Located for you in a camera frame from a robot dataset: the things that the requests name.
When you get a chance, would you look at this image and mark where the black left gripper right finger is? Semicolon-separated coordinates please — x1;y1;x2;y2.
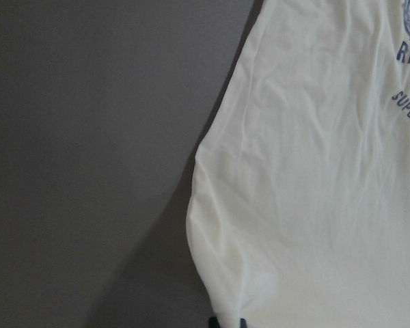
239;318;247;328

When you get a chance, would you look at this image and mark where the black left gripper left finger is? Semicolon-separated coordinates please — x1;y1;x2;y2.
208;316;220;328

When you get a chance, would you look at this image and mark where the yellow long sleeve shirt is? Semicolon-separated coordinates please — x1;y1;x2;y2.
187;1;410;327

